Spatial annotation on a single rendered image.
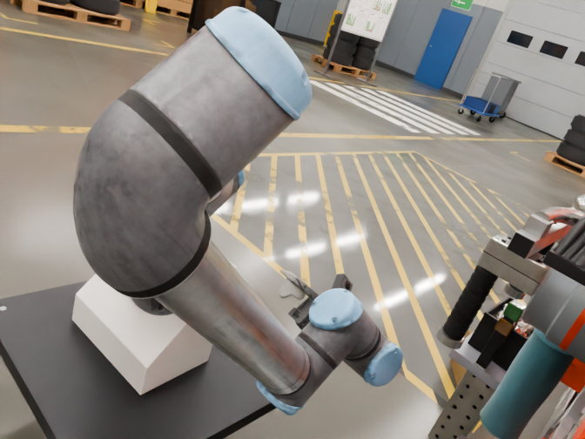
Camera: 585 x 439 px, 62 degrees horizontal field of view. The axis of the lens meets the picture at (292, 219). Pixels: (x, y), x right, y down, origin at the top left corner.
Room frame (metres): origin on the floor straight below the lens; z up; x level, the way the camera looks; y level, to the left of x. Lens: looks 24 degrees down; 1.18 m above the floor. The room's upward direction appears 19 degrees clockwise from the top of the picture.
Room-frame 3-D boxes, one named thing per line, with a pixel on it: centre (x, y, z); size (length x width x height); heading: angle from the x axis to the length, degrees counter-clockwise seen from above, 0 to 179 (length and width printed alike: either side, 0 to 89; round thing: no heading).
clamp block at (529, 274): (0.69, -0.34, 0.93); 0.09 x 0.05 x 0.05; 54
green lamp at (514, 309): (1.13, -0.62, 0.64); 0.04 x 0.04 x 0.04; 54
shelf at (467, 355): (1.30, -0.74, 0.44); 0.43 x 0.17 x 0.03; 144
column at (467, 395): (1.32, -0.75, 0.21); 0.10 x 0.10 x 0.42; 54
